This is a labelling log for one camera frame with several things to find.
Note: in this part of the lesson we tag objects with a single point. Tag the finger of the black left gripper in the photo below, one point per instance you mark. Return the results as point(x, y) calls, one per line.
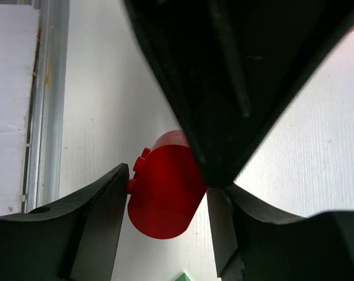
point(230, 68)

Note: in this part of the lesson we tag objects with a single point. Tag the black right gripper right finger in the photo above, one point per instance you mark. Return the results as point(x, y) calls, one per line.
point(253, 240)

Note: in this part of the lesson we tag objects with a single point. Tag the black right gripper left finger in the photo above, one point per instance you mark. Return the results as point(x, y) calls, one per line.
point(73, 238)

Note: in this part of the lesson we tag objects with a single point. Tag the red rounded lego brick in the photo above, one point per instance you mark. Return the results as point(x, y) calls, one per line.
point(166, 189)

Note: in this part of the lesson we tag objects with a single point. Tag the green lego brick left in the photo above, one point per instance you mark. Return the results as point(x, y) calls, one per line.
point(183, 277)

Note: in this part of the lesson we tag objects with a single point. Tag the white foam board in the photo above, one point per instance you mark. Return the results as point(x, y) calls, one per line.
point(19, 26)

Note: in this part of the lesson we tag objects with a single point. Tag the aluminium table rail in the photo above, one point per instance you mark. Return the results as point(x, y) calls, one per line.
point(41, 178)

